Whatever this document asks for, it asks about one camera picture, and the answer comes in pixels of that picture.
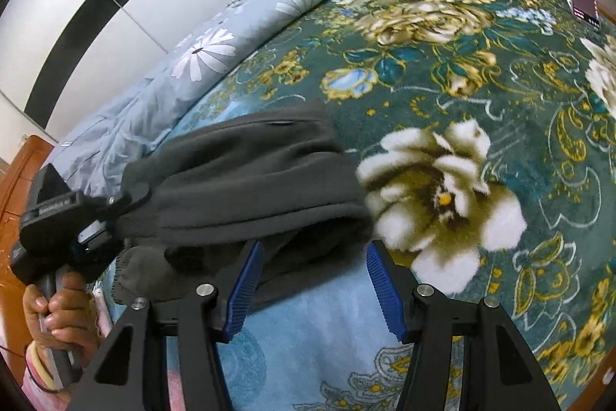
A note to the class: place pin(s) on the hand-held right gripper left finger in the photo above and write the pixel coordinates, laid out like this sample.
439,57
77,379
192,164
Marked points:
243,295

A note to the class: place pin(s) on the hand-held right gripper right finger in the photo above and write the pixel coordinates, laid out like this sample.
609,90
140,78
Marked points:
385,290

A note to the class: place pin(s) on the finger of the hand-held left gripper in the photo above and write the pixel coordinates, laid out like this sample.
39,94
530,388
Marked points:
103,245
127,198

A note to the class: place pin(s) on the dark grey pants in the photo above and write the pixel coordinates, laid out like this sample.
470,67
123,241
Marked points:
250,180

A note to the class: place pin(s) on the person's left hand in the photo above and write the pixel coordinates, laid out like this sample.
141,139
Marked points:
77,314

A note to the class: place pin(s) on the carved wooden bed board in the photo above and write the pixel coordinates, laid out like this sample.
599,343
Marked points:
24,170

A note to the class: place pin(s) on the pink and white cloth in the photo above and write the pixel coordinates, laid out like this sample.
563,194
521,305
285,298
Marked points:
106,310

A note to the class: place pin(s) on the light blue floral duvet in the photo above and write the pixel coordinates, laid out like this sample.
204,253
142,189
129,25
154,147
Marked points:
202,50

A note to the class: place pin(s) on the teal floral plush blanket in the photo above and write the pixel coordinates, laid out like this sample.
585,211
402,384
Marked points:
505,127

